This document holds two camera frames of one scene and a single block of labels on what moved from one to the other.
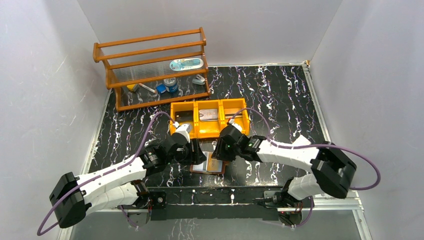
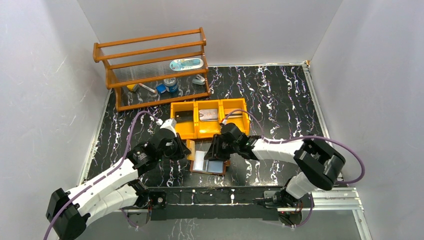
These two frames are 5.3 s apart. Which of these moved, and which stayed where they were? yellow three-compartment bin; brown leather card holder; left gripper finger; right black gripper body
Moved: left gripper finger
Stayed: brown leather card holder; yellow three-compartment bin; right black gripper body
